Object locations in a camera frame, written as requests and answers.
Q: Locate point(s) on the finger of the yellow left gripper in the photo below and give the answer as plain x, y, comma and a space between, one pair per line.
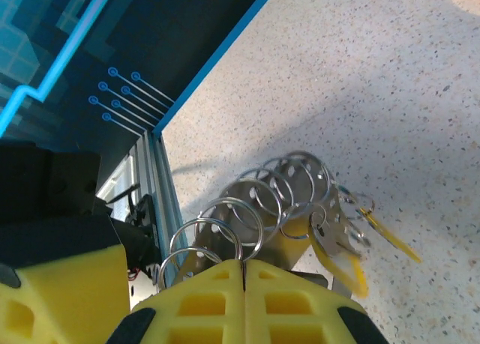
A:
67, 284

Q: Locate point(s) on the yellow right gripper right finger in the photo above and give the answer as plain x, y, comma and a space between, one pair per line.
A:
292, 321

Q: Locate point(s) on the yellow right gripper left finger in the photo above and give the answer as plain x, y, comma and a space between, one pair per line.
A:
210, 321

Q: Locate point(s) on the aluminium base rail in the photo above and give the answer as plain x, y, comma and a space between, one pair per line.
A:
165, 194

